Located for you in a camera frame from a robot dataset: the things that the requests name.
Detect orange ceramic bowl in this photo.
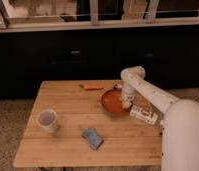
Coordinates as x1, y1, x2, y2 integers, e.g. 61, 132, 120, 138
101, 89, 130, 117

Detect white bottle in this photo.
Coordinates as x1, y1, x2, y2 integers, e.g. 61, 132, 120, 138
130, 106, 158, 125

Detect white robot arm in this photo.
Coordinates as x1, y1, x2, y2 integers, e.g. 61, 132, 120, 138
121, 66, 199, 171

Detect orange carrot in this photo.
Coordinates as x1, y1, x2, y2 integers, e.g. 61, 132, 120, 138
80, 84, 104, 91

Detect blue sponge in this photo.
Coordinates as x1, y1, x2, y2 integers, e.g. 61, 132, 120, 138
81, 128, 104, 150

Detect wooden table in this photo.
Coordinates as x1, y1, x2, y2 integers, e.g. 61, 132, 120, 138
13, 80, 162, 168

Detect white plastic cup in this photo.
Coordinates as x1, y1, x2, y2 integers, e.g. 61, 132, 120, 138
36, 109, 58, 133

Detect dark cabinet with handles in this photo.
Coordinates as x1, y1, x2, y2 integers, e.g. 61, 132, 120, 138
0, 26, 199, 99

